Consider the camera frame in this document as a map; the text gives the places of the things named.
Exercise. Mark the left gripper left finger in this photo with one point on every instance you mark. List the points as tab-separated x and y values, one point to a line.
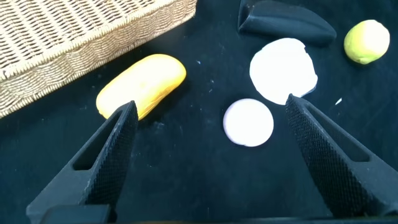
109	161

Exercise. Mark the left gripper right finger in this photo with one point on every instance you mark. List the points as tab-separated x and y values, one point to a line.
335	161

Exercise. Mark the yellow oval bread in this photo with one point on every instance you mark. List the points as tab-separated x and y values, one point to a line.
143	82

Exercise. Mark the yellow green lemon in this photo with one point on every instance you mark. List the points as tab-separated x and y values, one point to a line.
367	42

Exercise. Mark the black table cloth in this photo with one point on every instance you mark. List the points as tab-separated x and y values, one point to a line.
186	174

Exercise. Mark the pinkish grey ball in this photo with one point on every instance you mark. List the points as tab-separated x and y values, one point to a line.
248	123

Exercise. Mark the white round pad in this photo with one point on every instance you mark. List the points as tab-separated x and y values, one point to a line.
281	70

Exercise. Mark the black pouch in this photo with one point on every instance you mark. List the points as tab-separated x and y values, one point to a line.
286	21

